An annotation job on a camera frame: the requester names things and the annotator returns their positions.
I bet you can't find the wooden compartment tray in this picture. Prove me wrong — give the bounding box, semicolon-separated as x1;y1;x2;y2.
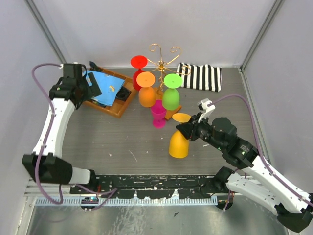
84;68;137;118

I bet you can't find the pink plastic wine glass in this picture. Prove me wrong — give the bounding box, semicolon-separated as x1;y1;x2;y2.
150;99;167;129

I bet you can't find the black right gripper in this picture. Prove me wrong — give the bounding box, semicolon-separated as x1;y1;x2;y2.
176;112;226;152

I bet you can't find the black white striped cloth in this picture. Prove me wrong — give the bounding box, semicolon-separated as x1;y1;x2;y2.
176;63;222;93

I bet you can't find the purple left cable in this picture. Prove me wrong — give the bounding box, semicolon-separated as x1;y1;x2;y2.
31;63;118;211

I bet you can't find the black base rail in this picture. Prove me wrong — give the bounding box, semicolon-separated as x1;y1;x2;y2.
70;174;245;199

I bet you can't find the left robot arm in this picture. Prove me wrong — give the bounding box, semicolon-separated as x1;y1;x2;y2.
22;63;101;194

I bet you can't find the green plastic wine glass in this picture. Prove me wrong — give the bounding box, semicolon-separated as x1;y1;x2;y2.
162;73;182;110

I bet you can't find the blue patterned cloth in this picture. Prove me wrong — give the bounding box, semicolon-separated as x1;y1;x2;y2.
87;70;125;106

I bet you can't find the red plastic wine glass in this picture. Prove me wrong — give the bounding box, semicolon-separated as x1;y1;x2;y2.
130;55;148;92

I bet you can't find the dark patterned cloth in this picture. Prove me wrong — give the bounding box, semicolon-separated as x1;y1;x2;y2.
89;61;103;72

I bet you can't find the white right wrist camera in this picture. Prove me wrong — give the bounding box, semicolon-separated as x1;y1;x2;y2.
197;98;216;123

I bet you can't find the orange plastic wine glass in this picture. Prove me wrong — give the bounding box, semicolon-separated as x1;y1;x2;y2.
136;72;156;108

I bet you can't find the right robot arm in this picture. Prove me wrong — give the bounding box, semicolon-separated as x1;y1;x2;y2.
176;115;313;233

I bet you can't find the yellow plastic wine glass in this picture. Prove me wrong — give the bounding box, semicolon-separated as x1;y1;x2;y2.
169;113;191;159

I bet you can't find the black item in tray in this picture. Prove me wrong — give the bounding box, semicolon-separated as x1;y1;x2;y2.
116;86;131;101

